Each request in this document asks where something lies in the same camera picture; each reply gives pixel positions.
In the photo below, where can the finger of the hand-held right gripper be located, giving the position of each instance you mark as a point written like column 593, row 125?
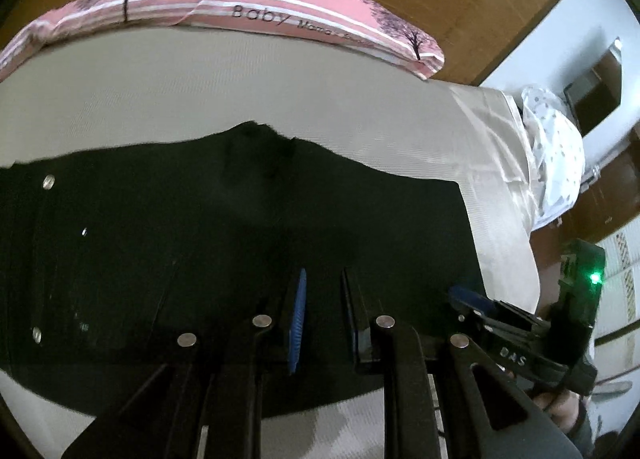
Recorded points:
column 467, row 296

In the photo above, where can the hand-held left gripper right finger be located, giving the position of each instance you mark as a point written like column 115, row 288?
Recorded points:
column 356, row 339

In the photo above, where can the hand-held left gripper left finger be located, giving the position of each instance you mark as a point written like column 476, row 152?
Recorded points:
column 298, row 319

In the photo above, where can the black pants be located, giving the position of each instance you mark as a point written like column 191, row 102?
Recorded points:
column 150, row 264

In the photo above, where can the person's right hand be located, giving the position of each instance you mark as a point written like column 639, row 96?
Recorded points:
column 552, row 406

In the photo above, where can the white lattice panel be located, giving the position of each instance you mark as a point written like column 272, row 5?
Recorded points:
column 622, row 279

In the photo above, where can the beige satin blanket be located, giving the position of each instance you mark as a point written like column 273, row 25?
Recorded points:
column 500, row 164

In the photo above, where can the brown wooden cabinet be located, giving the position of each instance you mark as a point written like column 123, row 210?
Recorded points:
column 615, row 189

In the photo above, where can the white dotted cloth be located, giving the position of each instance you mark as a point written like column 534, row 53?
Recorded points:
column 555, row 149

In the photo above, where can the pink tree print pillow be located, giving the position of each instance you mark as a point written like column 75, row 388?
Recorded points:
column 310, row 14
column 100, row 4

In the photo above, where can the recessed wall box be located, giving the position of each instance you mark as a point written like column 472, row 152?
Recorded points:
column 597, row 89

